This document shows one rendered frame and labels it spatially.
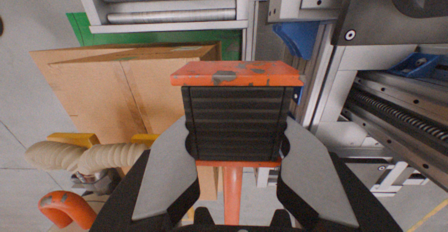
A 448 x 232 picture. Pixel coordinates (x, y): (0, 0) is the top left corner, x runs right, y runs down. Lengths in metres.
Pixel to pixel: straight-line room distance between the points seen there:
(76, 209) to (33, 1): 1.83
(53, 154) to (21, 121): 2.56
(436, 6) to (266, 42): 0.87
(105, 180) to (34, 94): 2.17
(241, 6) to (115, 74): 0.53
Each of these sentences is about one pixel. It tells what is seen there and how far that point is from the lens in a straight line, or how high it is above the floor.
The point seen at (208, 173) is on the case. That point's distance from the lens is 0.59.
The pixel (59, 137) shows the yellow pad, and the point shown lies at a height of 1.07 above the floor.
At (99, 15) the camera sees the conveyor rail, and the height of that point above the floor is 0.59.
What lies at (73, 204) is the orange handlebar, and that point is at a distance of 0.34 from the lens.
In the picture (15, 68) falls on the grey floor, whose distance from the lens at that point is 2.46.
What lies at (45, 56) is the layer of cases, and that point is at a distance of 1.24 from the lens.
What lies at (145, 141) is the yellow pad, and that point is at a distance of 0.35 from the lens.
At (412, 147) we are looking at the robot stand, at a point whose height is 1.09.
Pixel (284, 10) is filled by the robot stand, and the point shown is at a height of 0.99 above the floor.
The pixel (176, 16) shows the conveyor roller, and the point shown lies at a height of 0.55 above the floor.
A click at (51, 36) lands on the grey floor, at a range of 2.01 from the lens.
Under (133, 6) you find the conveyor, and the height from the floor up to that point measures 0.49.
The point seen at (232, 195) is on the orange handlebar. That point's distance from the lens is 0.20.
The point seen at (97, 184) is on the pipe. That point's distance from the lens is 0.38.
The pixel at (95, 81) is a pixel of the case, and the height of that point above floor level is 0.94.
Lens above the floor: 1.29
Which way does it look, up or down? 62 degrees down
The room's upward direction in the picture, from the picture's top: 175 degrees counter-clockwise
